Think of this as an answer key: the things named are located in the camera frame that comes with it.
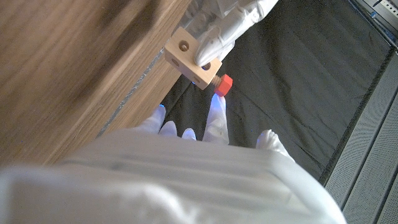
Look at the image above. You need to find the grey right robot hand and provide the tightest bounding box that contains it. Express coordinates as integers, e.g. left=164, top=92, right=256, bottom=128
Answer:
left=0, top=95, right=348, bottom=224

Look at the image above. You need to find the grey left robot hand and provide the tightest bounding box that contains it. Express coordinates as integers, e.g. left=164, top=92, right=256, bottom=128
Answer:
left=180, top=0, right=279, bottom=68

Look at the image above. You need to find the wooden block with holes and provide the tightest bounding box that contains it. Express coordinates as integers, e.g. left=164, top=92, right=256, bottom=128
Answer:
left=164, top=26, right=223, bottom=91

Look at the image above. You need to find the red-headed wooden screw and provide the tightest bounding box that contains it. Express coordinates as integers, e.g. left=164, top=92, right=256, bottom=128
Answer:
left=211, top=73, right=233, bottom=97

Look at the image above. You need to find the grey perforated panel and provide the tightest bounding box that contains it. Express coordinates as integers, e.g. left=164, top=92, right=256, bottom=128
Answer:
left=325, top=55, right=398, bottom=208
left=341, top=102, right=398, bottom=224

